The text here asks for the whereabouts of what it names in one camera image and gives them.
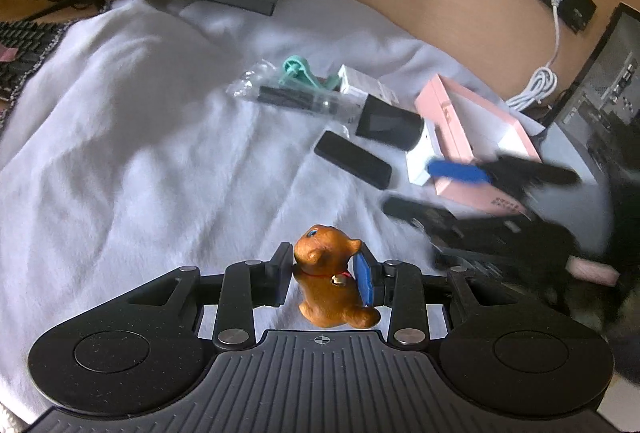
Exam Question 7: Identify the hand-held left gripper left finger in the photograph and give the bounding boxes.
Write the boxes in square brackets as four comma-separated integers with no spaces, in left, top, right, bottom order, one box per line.
[126,242,294,349]

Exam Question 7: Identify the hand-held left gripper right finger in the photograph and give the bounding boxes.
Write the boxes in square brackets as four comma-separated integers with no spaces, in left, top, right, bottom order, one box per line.
[352,252,506,348]

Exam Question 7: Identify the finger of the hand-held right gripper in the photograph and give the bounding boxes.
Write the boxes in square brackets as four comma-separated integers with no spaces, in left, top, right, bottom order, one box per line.
[382,196,463,241]
[427,154,583,203]

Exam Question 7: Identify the white battery charger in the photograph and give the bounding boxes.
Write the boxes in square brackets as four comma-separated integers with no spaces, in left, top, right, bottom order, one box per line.
[405,120,444,187]

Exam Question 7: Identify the orange cat figurine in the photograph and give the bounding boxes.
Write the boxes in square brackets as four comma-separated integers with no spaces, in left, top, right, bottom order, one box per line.
[291,224,382,329]

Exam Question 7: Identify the pink cardboard box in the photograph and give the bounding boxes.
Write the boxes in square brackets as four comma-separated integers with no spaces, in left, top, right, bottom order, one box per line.
[414,74,546,217]

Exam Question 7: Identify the black smartphone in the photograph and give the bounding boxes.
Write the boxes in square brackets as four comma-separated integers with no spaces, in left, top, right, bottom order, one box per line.
[314,130,394,191]

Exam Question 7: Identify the small white box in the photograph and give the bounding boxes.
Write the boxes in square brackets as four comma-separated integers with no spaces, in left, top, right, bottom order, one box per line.
[337,64,401,110]

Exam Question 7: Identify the clear plastic bag black parts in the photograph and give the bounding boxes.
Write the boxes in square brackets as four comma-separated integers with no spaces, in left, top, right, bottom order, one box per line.
[225,60,362,135]

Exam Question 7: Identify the teal plastic clip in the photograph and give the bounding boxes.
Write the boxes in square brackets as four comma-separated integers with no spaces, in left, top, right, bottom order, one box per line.
[278,56,342,93]

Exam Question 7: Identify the grey cloth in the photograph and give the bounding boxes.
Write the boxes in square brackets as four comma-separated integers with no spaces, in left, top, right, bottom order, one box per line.
[514,110,603,186]

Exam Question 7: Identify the computer case glass panel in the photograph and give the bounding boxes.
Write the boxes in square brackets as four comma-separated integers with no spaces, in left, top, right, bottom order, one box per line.
[542,2,640,194]

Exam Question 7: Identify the white cloth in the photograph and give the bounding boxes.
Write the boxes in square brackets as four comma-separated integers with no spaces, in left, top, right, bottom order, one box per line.
[0,0,617,425]

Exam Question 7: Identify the black keyboard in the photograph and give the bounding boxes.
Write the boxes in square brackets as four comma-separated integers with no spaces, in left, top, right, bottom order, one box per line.
[0,20,67,105]

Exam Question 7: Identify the white power cable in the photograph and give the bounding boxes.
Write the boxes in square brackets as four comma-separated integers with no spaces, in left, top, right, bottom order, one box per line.
[504,0,569,113]

